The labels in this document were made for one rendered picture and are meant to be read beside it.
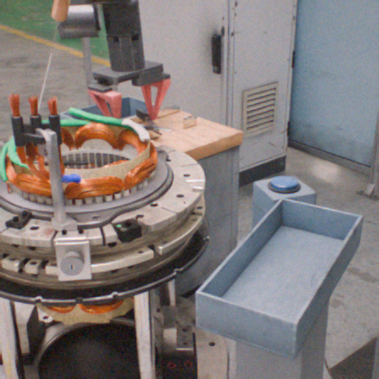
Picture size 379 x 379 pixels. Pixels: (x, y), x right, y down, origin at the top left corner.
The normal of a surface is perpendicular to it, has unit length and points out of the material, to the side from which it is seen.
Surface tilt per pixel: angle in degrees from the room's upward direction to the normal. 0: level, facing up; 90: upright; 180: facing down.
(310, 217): 90
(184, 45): 90
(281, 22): 90
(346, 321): 0
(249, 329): 90
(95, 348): 0
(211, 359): 0
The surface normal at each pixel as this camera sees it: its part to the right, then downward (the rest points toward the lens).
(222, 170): 0.68, 0.30
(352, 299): -0.01, -0.91
